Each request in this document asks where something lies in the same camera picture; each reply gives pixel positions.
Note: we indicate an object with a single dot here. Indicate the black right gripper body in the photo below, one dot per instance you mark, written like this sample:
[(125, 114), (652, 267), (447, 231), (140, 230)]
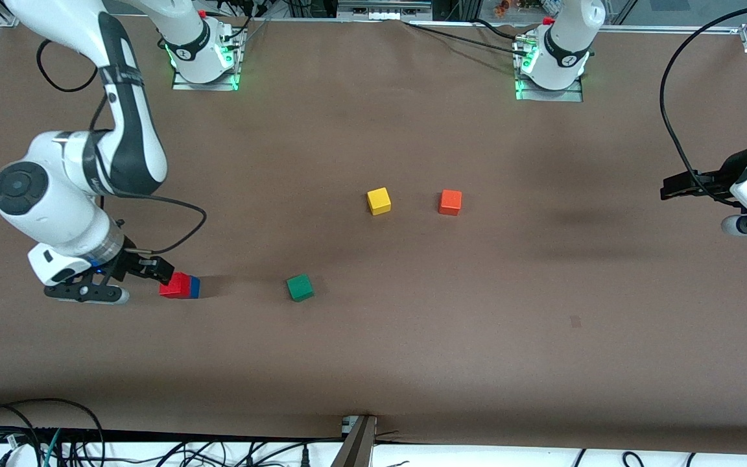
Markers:
[(132, 261)]

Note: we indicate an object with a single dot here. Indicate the red wooden block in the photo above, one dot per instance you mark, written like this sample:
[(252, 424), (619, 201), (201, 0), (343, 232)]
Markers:
[(176, 285)]

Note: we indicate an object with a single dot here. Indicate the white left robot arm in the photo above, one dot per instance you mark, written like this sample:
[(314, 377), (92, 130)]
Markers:
[(565, 45)]

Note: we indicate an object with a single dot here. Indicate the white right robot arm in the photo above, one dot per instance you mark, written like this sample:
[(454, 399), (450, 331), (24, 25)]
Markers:
[(49, 214)]

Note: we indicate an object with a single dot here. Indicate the blue wooden block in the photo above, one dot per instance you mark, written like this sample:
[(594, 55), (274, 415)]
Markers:
[(195, 288)]

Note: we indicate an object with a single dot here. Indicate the green wooden block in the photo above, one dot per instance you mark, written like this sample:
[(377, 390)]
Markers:
[(300, 287)]

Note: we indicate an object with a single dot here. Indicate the orange wooden block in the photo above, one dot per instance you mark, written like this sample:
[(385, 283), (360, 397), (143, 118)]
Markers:
[(450, 202)]

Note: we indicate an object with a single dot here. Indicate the yellow wooden block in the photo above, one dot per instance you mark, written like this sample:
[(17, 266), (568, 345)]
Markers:
[(379, 202)]

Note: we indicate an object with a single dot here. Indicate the brown paper table cover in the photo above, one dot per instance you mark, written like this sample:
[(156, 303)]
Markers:
[(373, 357)]

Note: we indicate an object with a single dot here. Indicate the silver power strip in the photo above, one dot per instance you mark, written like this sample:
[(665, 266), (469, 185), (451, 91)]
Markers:
[(383, 11)]

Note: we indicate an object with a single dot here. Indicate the aluminium table edge rail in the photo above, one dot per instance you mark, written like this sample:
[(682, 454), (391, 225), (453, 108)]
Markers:
[(672, 28)]

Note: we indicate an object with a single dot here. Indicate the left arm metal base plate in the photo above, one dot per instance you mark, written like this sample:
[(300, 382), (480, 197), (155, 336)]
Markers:
[(552, 96)]

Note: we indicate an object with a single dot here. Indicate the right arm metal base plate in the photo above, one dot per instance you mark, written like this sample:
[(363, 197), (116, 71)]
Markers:
[(205, 86)]

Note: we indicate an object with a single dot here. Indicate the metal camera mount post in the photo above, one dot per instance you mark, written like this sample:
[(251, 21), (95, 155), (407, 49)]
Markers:
[(357, 447)]

